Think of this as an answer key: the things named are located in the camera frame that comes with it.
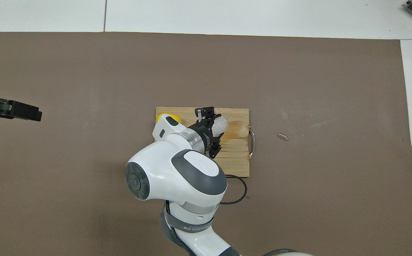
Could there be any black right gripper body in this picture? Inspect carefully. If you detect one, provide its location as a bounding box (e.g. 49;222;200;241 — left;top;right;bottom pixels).
192;121;221;153

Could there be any small clear plastic cup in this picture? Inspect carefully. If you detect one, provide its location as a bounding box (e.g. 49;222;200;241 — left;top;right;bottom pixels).
210;114;228;137

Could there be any wooden cutting board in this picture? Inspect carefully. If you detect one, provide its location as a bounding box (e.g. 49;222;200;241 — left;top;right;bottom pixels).
155;107;255;177

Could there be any brown paper table mat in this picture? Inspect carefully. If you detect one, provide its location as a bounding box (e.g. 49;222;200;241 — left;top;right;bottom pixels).
0;31;412;256

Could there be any yellow lemon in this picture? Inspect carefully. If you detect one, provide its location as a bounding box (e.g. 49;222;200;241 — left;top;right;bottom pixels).
156;113;183;125

